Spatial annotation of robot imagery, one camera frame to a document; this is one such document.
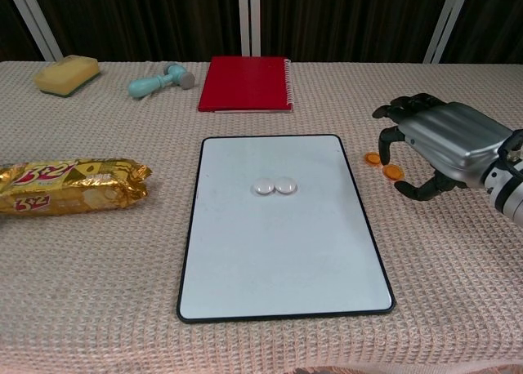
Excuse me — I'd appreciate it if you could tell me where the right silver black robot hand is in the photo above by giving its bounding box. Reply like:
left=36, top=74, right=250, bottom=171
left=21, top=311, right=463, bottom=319
left=371, top=92, right=514, bottom=202

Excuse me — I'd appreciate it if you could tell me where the white round magnet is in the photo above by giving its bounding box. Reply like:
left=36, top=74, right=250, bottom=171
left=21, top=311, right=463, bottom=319
left=251, top=179, right=277, bottom=197
left=274, top=177, right=298, bottom=196

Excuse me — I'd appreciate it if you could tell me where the black pleated curtain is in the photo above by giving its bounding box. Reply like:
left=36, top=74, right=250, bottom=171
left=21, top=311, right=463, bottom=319
left=0, top=0, right=44, bottom=63
left=443, top=0, right=523, bottom=65
left=259, top=0, right=453, bottom=64
left=22, top=0, right=242, bottom=63

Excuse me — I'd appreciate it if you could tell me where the white board with black rim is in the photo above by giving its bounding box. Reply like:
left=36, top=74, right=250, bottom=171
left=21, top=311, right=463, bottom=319
left=177, top=134, right=396, bottom=324

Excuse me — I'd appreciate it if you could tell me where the red spiral notebook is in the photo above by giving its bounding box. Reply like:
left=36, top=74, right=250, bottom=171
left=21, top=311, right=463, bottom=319
left=197, top=56, right=295, bottom=114

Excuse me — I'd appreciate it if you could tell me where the light blue toy hammer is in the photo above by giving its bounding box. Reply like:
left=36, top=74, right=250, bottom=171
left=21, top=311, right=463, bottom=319
left=127, top=61, right=196, bottom=100

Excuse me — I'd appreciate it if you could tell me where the beige waffle tablecloth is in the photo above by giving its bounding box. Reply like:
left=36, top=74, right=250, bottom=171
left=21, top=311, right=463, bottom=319
left=0, top=59, right=523, bottom=374

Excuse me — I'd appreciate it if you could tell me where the gold foil snack packet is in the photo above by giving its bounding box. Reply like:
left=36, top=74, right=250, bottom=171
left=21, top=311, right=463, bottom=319
left=0, top=157, right=153, bottom=218

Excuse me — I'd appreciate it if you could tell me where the yellow sponge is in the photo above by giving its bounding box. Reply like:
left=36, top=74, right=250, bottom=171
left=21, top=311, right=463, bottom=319
left=33, top=54, right=101, bottom=97

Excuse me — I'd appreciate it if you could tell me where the white aluminium frame post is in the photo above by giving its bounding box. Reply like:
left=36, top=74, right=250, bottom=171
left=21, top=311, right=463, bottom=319
left=3, top=0, right=65, bottom=62
left=238, top=0, right=262, bottom=57
left=422, top=0, right=473, bottom=64

